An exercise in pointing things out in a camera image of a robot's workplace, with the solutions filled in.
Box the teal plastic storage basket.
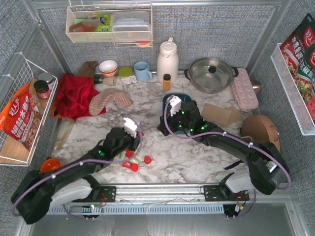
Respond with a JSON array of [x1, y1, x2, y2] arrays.
[[162, 93, 192, 136]]

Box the cream wall basket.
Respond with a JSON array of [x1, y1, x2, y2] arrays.
[[65, 3, 153, 47]]

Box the red coffee capsule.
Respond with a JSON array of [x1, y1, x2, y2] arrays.
[[144, 155, 152, 164], [126, 150, 134, 158], [123, 162, 132, 169], [130, 164, 139, 172]]

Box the light blue mug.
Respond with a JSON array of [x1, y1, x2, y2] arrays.
[[134, 61, 153, 82]]

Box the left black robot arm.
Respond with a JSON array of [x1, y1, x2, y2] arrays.
[[11, 127, 143, 224]]

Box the silver lid glass jar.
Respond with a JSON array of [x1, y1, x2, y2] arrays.
[[38, 72, 54, 86]]

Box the green lid sugar jar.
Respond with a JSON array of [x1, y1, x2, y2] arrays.
[[119, 67, 137, 85]]

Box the pink egg tray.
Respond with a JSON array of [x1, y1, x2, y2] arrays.
[[231, 67, 259, 110]]

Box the left white wire basket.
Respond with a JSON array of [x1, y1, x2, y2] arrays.
[[0, 53, 58, 166]]

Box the steel pot with lid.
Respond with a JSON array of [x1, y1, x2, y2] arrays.
[[184, 58, 239, 94]]

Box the clear plastic food containers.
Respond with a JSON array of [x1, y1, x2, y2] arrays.
[[111, 11, 151, 42]]

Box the brown paper bag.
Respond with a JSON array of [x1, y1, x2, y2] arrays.
[[76, 61, 98, 78]]

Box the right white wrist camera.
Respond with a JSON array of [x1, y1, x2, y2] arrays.
[[165, 95, 182, 117]]

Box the glass grain shaker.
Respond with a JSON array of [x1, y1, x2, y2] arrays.
[[93, 75, 117, 86]]

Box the red hotpot sauce packet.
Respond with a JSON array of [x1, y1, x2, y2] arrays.
[[280, 13, 315, 121]]

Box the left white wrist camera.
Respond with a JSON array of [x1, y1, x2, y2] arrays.
[[123, 117, 140, 138]]

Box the orange spice bottle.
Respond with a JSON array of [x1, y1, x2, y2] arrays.
[[163, 74, 171, 90]]

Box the white thermos jug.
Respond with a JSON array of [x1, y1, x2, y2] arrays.
[[157, 37, 179, 83]]

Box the red cloth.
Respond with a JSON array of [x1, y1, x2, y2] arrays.
[[51, 74, 99, 120]]

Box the round wooden board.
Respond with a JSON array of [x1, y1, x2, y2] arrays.
[[240, 115, 281, 151]]

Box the green coffee capsule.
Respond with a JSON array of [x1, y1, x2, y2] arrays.
[[129, 158, 140, 165]]

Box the brown cardboard sheet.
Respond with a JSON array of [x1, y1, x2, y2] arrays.
[[201, 103, 244, 126]]

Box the white orange striped bowl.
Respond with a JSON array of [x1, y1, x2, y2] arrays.
[[99, 60, 118, 76]]

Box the right white mesh basket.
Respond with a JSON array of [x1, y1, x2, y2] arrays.
[[270, 43, 315, 136]]

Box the orange plastic bowl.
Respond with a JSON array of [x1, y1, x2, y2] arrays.
[[40, 158, 61, 173]]

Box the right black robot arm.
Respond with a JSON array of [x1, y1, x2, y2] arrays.
[[158, 95, 292, 195]]

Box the red lid glass jar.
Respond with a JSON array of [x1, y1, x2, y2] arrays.
[[33, 80, 51, 99]]

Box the striped pink brown towel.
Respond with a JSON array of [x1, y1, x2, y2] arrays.
[[89, 88, 133, 116]]

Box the red seasoning packet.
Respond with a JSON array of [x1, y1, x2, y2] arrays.
[[0, 83, 41, 150]]

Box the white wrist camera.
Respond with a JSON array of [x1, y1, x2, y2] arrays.
[[123, 117, 140, 138], [165, 95, 182, 117]]

